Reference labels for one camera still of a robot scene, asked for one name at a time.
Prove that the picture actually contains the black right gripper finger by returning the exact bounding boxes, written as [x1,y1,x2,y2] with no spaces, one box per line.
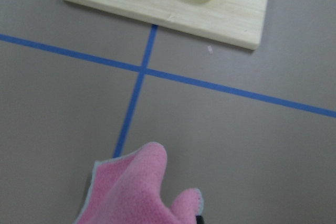
[196,215,204,224]

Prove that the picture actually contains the pink microfibre cloth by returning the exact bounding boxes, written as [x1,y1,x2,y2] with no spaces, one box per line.
[74,142,204,223]

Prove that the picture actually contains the bamboo cutting board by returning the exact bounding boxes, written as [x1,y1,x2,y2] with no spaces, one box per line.
[65,0,268,50]

